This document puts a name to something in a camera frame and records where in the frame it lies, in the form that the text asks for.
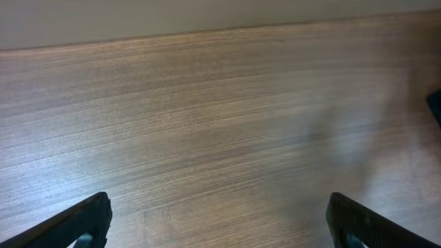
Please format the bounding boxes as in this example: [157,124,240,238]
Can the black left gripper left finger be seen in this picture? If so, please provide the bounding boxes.
[1,192,112,248]

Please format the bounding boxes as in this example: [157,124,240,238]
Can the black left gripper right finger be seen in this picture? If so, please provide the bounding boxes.
[326,192,440,248]

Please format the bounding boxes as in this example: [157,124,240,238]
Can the blue clothes pile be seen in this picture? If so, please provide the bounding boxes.
[426,90,441,126]

